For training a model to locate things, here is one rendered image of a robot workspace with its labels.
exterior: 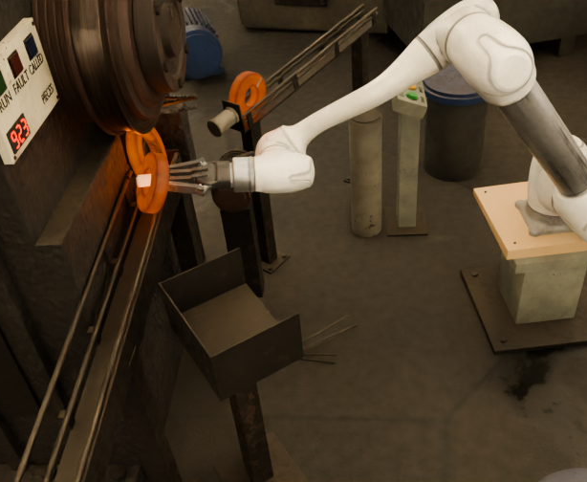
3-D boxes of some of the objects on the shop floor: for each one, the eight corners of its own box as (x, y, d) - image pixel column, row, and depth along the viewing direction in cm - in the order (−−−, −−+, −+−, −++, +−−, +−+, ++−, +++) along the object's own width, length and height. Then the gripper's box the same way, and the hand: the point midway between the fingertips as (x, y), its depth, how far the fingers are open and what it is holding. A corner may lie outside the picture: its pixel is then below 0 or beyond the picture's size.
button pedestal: (387, 240, 263) (389, 99, 224) (384, 204, 282) (385, 68, 243) (428, 239, 262) (437, 97, 223) (423, 203, 280) (429, 66, 241)
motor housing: (230, 304, 243) (206, 183, 209) (238, 264, 260) (217, 145, 226) (266, 303, 241) (248, 181, 208) (271, 263, 258) (254, 144, 224)
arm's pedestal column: (567, 260, 246) (583, 192, 226) (616, 340, 215) (640, 270, 195) (460, 273, 245) (467, 206, 226) (493, 355, 214) (505, 285, 195)
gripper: (232, 203, 168) (137, 208, 167) (231, 170, 177) (141, 174, 176) (231, 180, 163) (132, 185, 161) (230, 147, 172) (137, 151, 170)
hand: (151, 179), depth 169 cm, fingers closed
